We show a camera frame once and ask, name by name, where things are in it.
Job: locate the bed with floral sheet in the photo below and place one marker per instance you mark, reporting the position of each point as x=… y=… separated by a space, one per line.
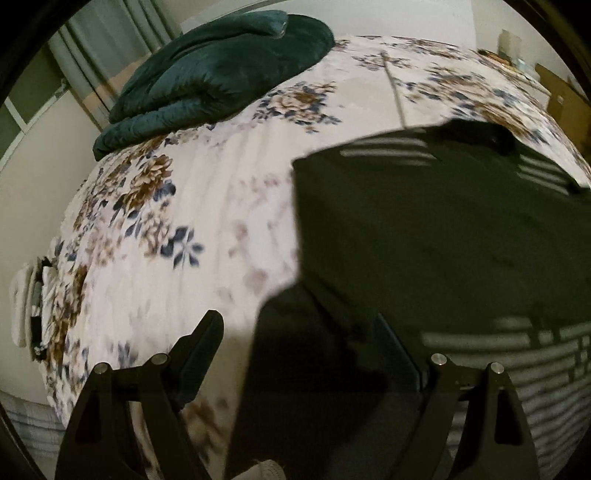
x=217 y=184

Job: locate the beige table lamp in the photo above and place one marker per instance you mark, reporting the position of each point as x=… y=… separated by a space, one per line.
x=509 y=44

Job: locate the dark garment with white stripes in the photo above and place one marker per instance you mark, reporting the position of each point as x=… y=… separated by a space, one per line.
x=415 y=230

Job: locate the white nightstand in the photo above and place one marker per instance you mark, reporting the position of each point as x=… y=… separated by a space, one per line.
x=526 y=76

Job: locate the dark green pillow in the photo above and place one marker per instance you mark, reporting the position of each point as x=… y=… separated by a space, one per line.
x=240 y=27

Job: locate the grey-blue curtain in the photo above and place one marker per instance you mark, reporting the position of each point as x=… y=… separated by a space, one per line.
x=106 y=50

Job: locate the brown cardboard box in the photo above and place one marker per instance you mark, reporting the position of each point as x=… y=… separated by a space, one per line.
x=565 y=99

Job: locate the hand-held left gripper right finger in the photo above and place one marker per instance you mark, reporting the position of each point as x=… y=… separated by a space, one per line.
x=399 y=355

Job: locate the window with white frame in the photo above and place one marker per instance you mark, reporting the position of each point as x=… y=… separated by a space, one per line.
x=27 y=101

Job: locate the thin metal rod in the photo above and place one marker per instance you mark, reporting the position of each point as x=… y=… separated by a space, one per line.
x=395 y=87

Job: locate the pile of white clothes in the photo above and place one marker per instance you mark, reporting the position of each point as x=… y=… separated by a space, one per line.
x=23 y=300

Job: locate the dark green blanket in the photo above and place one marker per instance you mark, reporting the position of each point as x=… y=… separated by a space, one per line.
x=194 y=87

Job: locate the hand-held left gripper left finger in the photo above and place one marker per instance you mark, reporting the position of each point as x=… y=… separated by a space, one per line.
x=199 y=350

